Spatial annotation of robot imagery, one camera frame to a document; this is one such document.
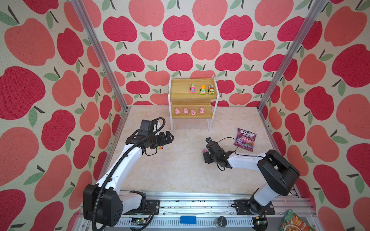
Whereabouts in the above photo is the wooden two-tier shelf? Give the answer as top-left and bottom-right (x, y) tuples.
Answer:
(168, 76), (220, 131)

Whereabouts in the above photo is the pink green toy truck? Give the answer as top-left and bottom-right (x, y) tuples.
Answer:
(190, 83), (196, 93)

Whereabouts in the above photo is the multicolour toy car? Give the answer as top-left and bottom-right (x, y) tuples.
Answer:
(208, 85), (215, 95)

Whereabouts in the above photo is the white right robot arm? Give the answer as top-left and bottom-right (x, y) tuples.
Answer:
(203, 138), (300, 214)

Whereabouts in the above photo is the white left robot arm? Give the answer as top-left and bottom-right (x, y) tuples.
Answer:
(83, 130), (174, 231)

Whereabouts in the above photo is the purple candy bag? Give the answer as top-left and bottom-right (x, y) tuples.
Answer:
(234, 128), (257, 152)

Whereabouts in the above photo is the round metal knob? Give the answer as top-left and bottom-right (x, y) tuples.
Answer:
(214, 216), (227, 228)

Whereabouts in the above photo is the green snack packet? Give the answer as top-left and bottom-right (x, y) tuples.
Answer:
(278, 209), (315, 231)

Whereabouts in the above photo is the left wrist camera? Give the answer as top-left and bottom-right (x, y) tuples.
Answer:
(138, 120), (158, 137)

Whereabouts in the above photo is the black right camera cable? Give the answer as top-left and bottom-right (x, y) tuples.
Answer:
(215, 137), (265, 158)

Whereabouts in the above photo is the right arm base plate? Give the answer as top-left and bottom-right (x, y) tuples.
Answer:
(231, 199), (276, 216)

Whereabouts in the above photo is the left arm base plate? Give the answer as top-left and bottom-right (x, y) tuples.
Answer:
(125, 200), (160, 215)

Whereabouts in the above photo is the aluminium front rail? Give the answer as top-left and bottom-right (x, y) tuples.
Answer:
(69, 192), (323, 231)

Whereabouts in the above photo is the blue block on rail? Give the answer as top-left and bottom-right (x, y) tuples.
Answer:
(180, 216), (197, 225)

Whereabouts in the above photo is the left aluminium frame post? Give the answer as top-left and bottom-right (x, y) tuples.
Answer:
(71, 0), (129, 113)

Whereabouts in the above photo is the aluminium frame post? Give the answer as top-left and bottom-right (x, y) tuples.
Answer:
(71, 0), (129, 113)
(257, 0), (328, 115)

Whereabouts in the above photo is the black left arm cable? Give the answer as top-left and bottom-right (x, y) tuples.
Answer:
(92, 116), (166, 231)

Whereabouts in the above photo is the right aluminium frame post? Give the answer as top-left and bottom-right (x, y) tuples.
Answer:
(257, 0), (328, 115)

